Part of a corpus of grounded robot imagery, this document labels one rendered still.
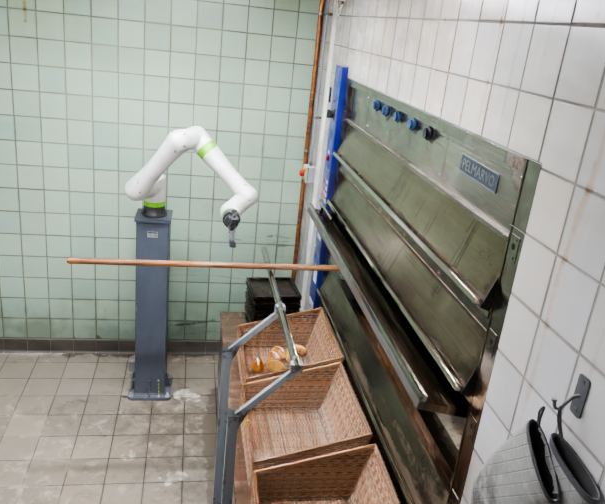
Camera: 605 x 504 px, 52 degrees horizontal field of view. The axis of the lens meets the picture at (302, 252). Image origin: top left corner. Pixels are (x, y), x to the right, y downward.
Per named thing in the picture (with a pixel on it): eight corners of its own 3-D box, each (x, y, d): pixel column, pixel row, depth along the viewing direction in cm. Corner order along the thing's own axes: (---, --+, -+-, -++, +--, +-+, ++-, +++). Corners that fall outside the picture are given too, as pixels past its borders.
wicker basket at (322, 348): (318, 348, 360) (323, 305, 350) (339, 405, 308) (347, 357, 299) (234, 348, 351) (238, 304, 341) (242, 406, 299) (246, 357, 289)
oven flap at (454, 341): (333, 205, 333) (350, 171, 328) (467, 396, 169) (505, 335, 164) (326, 202, 332) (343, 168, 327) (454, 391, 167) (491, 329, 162)
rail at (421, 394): (308, 206, 331) (311, 207, 332) (419, 401, 167) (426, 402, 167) (309, 203, 331) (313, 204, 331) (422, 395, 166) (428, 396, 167)
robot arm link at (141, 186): (115, 189, 340) (170, 125, 314) (134, 184, 355) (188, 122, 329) (130, 208, 340) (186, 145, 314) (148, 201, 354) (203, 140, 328)
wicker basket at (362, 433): (335, 408, 305) (342, 360, 296) (365, 490, 254) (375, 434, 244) (237, 410, 296) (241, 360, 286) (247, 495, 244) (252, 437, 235)
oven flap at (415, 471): (322, 292, 351) (338, 262, 346) (434, 542, 187) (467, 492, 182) (315, 289, 350) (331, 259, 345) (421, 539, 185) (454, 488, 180)
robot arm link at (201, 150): (175, 138, 335) (188, 122, 329) (189, 135, 346) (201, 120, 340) (197, 163, 334) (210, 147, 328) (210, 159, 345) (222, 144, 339)
